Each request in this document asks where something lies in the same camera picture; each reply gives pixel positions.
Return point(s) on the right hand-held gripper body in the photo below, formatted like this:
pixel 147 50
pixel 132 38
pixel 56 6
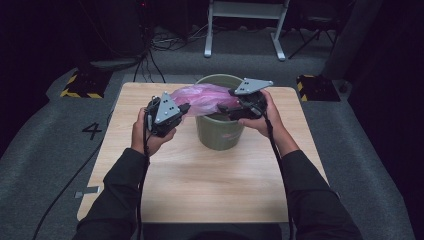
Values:
pixel 250 100

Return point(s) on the white metal stand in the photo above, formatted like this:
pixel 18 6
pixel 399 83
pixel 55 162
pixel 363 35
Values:
pixel 245 10

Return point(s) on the person's left hand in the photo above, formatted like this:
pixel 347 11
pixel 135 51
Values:
pixel 151 141

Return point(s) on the grey tape strip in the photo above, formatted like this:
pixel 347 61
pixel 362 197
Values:
pixel 87 191

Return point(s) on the person's right hand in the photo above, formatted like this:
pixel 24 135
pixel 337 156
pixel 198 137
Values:
pixel 271 120

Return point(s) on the black yellow striped block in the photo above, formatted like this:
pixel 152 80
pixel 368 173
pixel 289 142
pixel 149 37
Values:
pixel 87 83
pixel 318 88

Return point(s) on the pink plastic bag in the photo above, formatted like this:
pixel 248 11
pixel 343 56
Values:
pixel 203 98

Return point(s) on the grey curtain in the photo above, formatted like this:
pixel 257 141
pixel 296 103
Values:
pixel 353 36

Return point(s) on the green plastic bucket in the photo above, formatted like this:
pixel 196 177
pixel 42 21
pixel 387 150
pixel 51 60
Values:
pixel 218 133

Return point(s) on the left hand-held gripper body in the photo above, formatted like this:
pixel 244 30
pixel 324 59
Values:
pixel 165 115

